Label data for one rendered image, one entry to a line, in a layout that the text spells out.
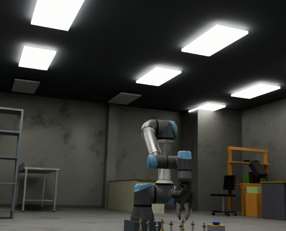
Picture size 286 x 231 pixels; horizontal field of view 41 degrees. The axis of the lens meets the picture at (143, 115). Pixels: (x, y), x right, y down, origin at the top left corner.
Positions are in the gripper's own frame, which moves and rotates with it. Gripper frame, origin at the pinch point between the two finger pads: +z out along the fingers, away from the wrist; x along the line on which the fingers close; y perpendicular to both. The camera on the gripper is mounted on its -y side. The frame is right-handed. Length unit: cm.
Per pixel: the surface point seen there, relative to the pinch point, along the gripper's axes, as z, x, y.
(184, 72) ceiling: -286, 255, 584
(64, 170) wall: -73, 677, 688
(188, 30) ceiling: -286, 155, 374
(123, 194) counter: -11, 464, 679
